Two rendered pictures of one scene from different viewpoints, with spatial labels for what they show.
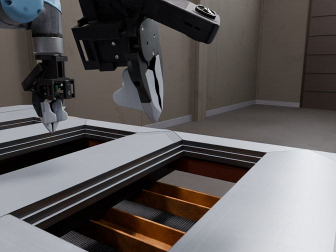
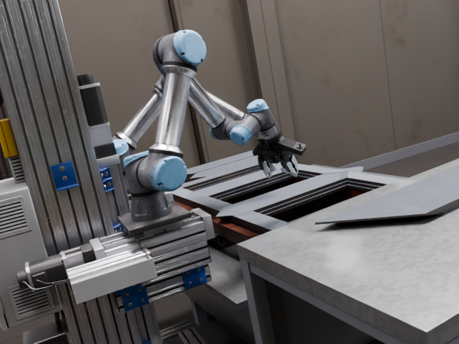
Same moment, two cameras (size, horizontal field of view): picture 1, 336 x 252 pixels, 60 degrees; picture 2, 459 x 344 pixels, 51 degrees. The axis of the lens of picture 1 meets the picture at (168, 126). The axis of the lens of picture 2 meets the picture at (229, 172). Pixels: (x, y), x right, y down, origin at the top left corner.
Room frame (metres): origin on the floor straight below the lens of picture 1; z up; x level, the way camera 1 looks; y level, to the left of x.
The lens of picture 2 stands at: (-1.40, -0.73, 1.51)
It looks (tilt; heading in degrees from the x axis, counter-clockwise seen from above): 12 degrees down; 30
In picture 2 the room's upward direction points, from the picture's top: 11 degrees counter-clockwise
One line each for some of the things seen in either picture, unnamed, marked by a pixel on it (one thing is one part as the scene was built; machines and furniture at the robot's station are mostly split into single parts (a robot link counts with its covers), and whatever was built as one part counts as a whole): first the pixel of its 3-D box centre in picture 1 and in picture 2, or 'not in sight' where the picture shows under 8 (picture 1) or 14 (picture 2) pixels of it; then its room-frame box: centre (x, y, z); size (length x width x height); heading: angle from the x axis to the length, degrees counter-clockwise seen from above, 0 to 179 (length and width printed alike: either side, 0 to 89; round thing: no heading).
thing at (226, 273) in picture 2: not in sight; (187, 253); (0.38, 0.62, 0.66); 1.30 x 0.20 x 0.03; 58
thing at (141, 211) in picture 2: not in sight; (149, 201); (-0.09, 0.38, 1.09); 0.15 x 0.15 x 0.10
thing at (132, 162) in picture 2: not in sight; (143, 170); (-0.09, 0.38, 1.20); 0.13 x 0.12 x 0.14; 68
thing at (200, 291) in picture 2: not in sight; (209, 282); (0.45, 0.58, 0.47); 1.30 x 0.04 x 0.35; 58
